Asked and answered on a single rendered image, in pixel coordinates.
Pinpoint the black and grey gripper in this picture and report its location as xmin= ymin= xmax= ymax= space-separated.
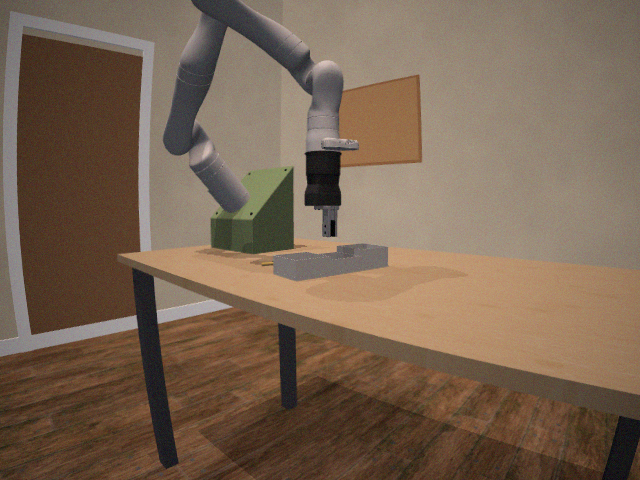
xmin=305 ymin=128 xmax=359 ymax=237

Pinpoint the grey rack of three labelled bins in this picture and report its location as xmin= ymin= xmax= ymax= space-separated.
xmin=275 ymin=243 xmax=388 ymax=281

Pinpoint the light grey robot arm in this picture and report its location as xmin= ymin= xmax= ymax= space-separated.
xmin=163 ymin=0 xmax=344 ymax=213

